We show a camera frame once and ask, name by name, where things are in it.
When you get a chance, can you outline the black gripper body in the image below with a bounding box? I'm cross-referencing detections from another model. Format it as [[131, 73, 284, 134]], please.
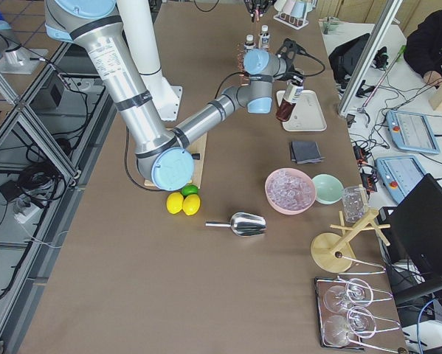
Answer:
[[282, 69, 304, 86]]

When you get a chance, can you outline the tea bottle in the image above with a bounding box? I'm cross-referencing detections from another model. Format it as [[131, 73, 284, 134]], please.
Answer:
[[244, 34, 255, 53], [258, 24, 270, 51], [276, 77, 303, 122]]

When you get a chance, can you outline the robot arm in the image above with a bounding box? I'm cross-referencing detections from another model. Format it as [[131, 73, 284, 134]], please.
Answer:
[[244, 0, 276, 18]]

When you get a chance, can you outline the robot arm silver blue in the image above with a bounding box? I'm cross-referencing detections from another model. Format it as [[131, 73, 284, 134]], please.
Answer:
[[44, 1, 296, 191]]

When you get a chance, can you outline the tea bottle front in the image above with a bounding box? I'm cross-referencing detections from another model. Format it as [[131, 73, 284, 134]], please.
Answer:
[[244, 34, 255, 53]]

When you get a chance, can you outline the beige serving tray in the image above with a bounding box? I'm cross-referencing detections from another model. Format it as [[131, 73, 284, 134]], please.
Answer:
[[281, 89, 327, 132]]

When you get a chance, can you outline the white cup rack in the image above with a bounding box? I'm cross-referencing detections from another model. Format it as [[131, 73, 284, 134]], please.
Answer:
[[274, 0, 314, 30]]

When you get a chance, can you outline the blue cup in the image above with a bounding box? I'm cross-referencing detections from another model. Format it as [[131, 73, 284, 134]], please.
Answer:
[[290, 0, 311, 18]]

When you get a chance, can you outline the pink cup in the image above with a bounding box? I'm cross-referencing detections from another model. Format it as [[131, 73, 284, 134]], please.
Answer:
[[281, 0, 297, 18]]

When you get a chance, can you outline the dark folded cloth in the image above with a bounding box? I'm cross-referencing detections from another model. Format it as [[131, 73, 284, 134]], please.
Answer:
[[290, 140, 323, 164]]

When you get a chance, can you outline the pink bowl with ice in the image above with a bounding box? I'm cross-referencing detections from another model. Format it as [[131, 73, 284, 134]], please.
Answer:
[[264, 168, 317, 215]]

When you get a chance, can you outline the green bowl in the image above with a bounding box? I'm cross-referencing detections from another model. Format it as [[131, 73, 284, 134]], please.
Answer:
[[312, 174, 344, 205]]

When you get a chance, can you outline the wooden cutting board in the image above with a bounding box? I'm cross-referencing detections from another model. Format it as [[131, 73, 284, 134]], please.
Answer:
[[143, 134, 207, 191]]

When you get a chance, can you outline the blue teach pendant far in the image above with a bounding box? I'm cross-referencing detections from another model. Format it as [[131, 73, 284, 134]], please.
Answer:
[[386, 110, 440, 155]]

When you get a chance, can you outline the blue teach pendant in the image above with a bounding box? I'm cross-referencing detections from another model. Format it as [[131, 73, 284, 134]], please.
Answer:
[[386, 110, 440, 155], [375, 155, 427, 204]]

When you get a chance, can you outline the clear glass on stand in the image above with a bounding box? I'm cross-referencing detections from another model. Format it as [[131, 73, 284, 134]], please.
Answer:
[[342, 185, 368, 223]]

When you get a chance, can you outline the person in black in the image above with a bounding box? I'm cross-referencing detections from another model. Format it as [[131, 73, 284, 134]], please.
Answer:
[[404, 10, 442, 86]]

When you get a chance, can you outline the blue teach pendant near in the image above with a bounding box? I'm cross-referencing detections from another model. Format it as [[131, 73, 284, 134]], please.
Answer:
[[375, 155, 427, 204]]

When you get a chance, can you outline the green lime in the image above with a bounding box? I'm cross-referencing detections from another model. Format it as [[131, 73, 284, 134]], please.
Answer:
[[181, 184, 198, 197]]

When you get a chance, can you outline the metal scoop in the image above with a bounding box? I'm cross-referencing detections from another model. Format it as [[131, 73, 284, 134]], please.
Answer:
[[205, 212, 266, 237]]

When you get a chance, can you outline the yellow lemon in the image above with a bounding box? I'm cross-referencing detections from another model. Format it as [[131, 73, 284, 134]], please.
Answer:
[[165, 192, 184, 215], [182, 194, 201, 216]]

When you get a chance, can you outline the wooden glass stand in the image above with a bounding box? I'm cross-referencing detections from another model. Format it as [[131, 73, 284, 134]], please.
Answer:
[[310, 184, 391, 274]]

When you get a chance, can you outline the black monitor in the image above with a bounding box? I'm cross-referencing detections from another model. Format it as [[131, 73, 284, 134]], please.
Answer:
[[377, 173, 442, 307]]

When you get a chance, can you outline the black tray with glasses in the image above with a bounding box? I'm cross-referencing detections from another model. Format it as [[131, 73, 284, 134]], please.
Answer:
[[314, 277, 401, 353]]

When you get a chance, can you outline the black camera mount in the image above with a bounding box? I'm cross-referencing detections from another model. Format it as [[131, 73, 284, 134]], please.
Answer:
[[275, 38, 307, 69]]

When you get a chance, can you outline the copper wire bottle basket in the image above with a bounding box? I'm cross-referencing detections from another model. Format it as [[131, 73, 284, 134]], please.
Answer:
[[235, 7, 266, 88]]

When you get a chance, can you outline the aluminium frame post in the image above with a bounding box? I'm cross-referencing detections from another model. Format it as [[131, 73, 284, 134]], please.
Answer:
[[337, 0, 402, 118]]

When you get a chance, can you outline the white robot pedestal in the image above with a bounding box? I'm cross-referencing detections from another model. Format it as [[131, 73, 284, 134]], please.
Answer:
[[117, 0, 182, 122]]

